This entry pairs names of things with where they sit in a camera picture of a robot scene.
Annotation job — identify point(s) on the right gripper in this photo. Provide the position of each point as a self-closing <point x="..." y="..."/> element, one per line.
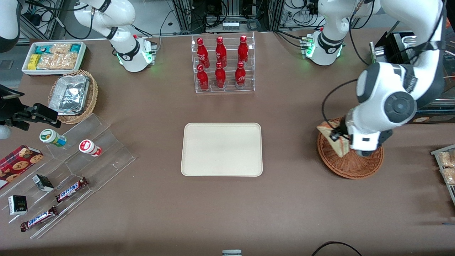
<point x="7" y="111"/>

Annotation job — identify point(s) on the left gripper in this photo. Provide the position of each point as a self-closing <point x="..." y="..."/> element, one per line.
<point x="342" y="129"/>

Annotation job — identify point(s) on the triangular sandwich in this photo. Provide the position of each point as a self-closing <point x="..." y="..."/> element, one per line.
<point x="341" y="147"/>

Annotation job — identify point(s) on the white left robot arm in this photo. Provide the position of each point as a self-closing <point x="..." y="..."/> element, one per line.
<point x="376" y="92"/>

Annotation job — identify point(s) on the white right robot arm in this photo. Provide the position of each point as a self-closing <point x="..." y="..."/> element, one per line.
<point x="121" y="14"/>

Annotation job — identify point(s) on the aluminium foil tray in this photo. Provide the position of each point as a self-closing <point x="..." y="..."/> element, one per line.
<point x="69" y="94"/>

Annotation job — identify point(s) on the large round brown wicker basket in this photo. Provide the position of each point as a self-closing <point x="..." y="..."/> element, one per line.
<point x="348" y="167"/>

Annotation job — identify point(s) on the small light wicker basket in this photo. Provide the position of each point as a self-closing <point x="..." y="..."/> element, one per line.
<point x="91" y="96"/>

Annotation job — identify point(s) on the cream rectangular plastic tray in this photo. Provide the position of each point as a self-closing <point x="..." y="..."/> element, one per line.
<point x="220" y="149"/>

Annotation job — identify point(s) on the metal snack tray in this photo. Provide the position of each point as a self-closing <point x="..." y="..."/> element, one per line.
<point x="450" y="193"/>

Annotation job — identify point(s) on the green lidded yogurt cup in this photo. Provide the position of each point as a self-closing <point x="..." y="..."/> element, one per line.
<point x="49" y="136"/>

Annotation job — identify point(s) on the white rectangular snack bin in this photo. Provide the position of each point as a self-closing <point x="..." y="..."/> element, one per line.
<point x="26" y="71"/>

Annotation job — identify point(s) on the red lidded yogurt cup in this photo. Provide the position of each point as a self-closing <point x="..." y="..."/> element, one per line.
<point x="87" y="146"/>

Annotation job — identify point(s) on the clear bag of crackers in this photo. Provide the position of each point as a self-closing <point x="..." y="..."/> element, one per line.
<point x="48" y="61"/>
<point x="60" y="48"/>
<point x="67" y="61"/>

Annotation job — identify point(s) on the yellow snack packet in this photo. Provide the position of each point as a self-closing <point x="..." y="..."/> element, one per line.
<point x="33" y="62"/>

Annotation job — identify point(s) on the red tartan cookie box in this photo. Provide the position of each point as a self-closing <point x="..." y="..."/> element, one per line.
<point x="17" y="165"/>

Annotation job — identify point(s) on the small black carton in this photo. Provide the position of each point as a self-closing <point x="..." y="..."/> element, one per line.
<point x="17" y="205"/>
<point x="42" y="182"/>

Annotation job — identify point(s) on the teal snack packet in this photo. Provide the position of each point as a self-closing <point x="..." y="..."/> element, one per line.
<point x="42" y="49"/>
<point x="75" y="48"/>

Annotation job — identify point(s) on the clear acrylic stepped display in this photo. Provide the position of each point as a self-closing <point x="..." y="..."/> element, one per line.
<point x="106" y="160"/>

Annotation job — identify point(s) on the brown Snickers bar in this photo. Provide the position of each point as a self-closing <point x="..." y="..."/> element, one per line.
<point x="38" y="219"/>
<point x="71" y="189"/>

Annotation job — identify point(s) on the black sealing machine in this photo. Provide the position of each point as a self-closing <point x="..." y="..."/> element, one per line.
<point x="391" y="46"/>

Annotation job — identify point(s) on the clear bag of snacks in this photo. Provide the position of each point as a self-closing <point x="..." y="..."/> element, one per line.
<point x="449" y="176"/>
<point x="447" y="159"/>

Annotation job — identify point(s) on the red cola bottle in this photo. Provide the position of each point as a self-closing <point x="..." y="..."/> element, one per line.
<point x="243" y="50"/>
<point x="202" y="79"/>
<point x="240" y="76"/>
<point x="202" y="53"/>
<point x="220" y="52"/>
<point x="220" y="77"/>

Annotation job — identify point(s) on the clear acrylic bottle rack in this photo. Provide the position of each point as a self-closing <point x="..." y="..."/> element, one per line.
<point x="229" y="89"/>

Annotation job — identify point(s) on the white power strip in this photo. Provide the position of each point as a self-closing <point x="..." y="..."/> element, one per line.
<point x="231" y="25"/>

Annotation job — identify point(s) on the small grey device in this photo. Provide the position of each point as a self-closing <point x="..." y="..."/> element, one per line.
<point x="231" y="253"/>

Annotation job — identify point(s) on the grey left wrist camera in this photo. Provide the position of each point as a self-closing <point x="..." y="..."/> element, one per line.
<point x="365" y="153"/>

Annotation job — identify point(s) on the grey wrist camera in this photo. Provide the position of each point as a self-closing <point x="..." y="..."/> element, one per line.
<point x="3" y="132"/>
<point x="365" y="153"/>

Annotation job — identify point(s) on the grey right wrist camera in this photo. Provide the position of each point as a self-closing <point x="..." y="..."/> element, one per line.
<point x="3" y="132"/>

